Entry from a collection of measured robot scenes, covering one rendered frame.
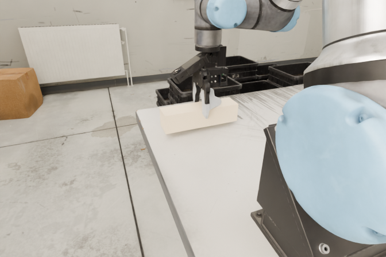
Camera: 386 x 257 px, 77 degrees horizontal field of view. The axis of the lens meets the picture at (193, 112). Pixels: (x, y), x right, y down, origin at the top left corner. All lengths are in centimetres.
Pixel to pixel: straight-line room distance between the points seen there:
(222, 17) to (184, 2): 285
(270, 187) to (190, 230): 17
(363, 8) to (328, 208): 15
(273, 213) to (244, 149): 28
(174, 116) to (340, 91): 56
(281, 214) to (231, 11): 39
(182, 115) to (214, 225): 33
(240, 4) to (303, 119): 38
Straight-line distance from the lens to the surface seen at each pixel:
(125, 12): 322
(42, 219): 164
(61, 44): 313
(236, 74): 196
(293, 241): 44
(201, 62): 68
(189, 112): 71
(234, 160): 65
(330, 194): 21
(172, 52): 340
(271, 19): 61
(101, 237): 143
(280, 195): 42
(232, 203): 54
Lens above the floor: 109
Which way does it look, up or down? 26 degrees down
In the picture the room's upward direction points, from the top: straight up
